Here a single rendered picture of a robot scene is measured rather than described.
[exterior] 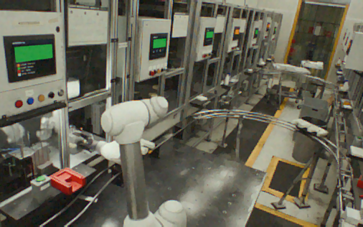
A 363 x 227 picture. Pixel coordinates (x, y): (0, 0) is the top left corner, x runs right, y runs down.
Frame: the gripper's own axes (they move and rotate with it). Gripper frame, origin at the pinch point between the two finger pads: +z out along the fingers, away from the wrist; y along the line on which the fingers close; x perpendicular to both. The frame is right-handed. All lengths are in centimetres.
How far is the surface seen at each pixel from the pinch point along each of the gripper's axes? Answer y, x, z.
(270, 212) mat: -101, -137, -129
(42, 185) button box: 1, 48, -28
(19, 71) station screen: 57, 47, -18
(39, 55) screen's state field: 63, 36, -18
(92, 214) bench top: -33, 22, -36
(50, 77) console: 51, 29, -15
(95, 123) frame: 0.6, -24.7, 6.7
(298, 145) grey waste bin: -78, -279, -136
